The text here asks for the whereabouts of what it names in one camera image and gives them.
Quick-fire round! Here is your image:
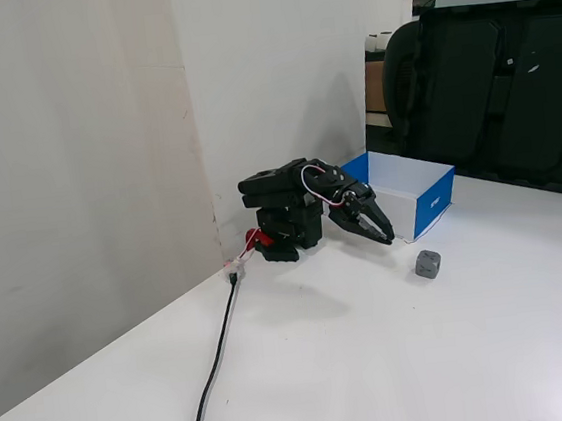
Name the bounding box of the red table clamp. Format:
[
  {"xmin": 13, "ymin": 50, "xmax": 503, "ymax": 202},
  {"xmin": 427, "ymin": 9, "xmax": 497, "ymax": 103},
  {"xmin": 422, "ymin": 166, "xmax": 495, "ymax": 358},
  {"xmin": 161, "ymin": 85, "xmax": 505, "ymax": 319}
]
[{"xmin": 243, "ymin": 226, "xmax": 274, "ymax": 252}]

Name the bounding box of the blue and white cardboard box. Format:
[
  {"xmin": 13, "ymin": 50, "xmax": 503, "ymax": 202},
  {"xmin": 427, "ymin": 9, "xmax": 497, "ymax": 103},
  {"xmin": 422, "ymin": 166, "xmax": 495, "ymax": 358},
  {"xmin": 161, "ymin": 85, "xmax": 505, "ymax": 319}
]
[{"xmin": 338, "ymin": 141, "xmax": 464, "ymax": 252}]

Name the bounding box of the large black plastic panel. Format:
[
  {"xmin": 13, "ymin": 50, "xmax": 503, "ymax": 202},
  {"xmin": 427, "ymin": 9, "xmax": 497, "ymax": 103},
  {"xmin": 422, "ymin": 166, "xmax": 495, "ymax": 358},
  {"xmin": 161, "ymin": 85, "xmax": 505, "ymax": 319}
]
[{"xmin": 409, "ymin": 0, "xmax": 562, "ymax": 219}]

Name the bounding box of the clear controller board with wires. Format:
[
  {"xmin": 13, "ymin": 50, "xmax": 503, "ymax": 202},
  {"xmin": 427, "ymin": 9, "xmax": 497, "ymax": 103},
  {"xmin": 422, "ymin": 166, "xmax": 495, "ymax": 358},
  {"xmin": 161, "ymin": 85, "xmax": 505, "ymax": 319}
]
[{"xmin": 217, "ymin": 236, "xmax": 262, "ymax": 285}]

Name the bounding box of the gray block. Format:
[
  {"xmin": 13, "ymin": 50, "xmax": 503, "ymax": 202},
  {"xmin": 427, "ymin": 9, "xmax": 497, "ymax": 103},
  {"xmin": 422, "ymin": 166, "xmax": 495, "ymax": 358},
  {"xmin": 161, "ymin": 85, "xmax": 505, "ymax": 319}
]
[{"xmin": 412, "ymin": 247, "xmax": 445, "ymax": 284}]

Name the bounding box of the white partition board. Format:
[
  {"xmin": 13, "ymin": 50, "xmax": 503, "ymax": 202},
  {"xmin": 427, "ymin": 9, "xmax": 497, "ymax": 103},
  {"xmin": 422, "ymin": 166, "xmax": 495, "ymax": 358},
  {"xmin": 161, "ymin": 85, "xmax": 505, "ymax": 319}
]
[{"xmin": 169, "ymin": 0, "xmax": 441, "ymax": 280}]

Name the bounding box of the red and white servo wire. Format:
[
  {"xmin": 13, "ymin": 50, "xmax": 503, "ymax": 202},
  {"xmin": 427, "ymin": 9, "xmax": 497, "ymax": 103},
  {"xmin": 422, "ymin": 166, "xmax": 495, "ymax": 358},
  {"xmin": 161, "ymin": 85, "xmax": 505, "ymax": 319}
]
[{"xmin": 297, "ymin": 161, "xmax": 346, "ymax": 214}]

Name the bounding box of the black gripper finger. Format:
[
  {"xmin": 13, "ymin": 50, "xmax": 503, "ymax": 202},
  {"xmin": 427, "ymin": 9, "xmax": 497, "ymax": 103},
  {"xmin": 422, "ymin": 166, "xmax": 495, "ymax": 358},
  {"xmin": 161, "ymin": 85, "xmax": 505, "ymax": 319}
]
[
  {"xmin": 328, "ymin": 203, "xmax": 394, "ymax": 252},
  {"xmin": 355, "ymin": 197, "xmax": 396, "ymax": 244}
]

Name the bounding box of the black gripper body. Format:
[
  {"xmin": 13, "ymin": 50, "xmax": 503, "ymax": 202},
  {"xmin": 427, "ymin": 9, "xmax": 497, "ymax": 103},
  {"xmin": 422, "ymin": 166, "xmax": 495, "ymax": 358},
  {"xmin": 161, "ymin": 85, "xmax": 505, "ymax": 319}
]
[{"xmin": 324, "ymin": 176, "xmax": 379, "ymax": 225}]

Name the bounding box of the brown cardboard box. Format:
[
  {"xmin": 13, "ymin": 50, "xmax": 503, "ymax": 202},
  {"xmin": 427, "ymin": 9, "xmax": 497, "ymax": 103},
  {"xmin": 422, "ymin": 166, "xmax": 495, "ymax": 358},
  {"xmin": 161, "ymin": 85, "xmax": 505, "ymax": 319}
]
[{"xmin": 361, "ymin": 59, "xmax": 392, "ymax": 115}]

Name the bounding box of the black office chair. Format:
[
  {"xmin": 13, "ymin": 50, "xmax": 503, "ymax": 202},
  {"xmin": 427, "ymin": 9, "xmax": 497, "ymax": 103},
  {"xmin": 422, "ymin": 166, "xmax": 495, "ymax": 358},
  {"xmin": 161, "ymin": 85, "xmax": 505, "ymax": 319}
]
[{"xmin": 375, "ymin": 17, "xmax": 440, "ymax": 156}]

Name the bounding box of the black power cable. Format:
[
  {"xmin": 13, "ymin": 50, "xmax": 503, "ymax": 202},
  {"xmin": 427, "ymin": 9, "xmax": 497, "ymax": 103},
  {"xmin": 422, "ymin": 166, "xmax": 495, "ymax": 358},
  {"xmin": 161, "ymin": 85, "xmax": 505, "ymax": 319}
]
[{"xmin": 168, "ymin": 271, "xmax": 257, "ymax": 421}]

